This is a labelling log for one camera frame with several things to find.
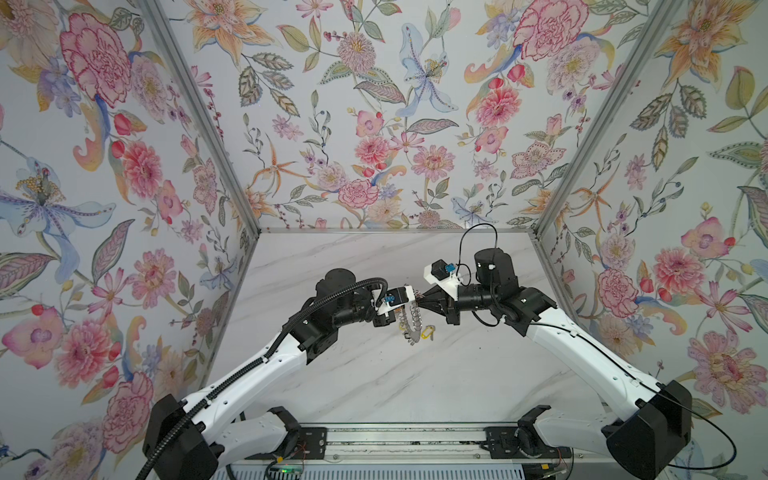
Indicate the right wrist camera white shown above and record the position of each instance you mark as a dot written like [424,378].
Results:
[447,276]

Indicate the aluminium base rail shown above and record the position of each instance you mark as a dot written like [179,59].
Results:
[402,445]

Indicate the round steel key organizer disc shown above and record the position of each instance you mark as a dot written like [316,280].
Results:
[412,330]

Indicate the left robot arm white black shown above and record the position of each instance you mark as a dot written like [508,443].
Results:
[196,436]

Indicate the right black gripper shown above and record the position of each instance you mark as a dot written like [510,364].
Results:
[445,305]

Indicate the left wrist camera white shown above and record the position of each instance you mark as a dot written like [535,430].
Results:
[396,298]

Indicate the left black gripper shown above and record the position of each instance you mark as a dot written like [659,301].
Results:
[383,319]

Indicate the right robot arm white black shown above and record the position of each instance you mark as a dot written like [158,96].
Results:
[646,424]

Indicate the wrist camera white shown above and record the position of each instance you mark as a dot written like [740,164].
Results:
[447,276]
[396,298]

